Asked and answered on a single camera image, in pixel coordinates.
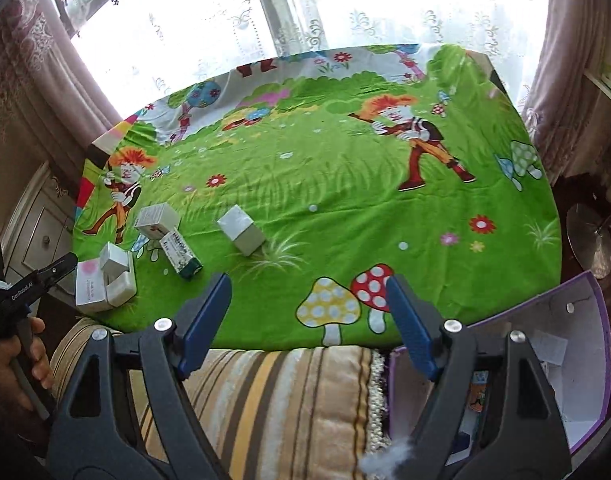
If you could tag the round metal stand base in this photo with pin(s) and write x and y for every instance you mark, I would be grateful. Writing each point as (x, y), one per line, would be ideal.
(590, 240)

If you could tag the cream wooden cabinet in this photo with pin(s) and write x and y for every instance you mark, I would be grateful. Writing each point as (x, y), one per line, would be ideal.
(40, 230)

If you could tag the green printed tablecloth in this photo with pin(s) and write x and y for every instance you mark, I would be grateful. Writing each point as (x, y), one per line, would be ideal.
(335, 185)

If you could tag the mauve patterned curtain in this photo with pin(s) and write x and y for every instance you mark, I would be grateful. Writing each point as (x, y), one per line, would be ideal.
(25, 60)

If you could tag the white shelf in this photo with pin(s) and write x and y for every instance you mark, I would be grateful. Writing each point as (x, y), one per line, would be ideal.
(605, 87)

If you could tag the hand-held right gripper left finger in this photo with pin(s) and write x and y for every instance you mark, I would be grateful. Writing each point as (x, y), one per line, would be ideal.
(210, 320)

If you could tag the silver box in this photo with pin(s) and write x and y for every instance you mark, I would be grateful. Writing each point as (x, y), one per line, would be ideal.
(240, 230)

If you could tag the small white box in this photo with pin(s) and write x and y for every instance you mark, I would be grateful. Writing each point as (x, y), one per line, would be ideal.
(113, 257)

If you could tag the brown patterned curtain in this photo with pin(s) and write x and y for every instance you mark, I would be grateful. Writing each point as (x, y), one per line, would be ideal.
(570, 85)

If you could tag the white rounded box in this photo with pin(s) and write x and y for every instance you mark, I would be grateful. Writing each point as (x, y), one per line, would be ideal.
(119, 290)

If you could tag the person's left hand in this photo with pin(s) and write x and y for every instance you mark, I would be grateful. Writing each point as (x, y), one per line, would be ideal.
(0, 370)

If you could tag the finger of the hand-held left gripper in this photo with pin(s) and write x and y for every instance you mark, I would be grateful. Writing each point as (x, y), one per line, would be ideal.
(58, 270)

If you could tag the white lace curtain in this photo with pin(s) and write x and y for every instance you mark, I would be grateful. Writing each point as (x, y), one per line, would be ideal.
(310, 5)

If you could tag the dark blue box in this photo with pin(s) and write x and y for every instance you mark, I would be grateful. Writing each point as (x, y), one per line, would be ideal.
(461, 442)

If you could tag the green and white box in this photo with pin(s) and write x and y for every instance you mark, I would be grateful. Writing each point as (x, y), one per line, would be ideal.
(180, 255)

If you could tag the purple cardboard box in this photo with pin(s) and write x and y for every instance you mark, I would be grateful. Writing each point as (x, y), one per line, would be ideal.
(580, 375)

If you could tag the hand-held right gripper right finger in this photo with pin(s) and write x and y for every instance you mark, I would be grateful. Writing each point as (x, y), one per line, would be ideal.
(410, 320)

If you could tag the striped blanket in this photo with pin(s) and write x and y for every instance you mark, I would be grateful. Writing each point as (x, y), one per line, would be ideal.
(265, 410)

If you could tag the white box with red mark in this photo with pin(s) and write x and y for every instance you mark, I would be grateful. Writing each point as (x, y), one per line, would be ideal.
(155, 220)

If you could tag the box with orange figure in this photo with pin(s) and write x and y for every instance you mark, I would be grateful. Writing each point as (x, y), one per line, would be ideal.
(479, 392)

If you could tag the white box with pink label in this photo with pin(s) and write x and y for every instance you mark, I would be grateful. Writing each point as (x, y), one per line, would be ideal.
(89, 285)

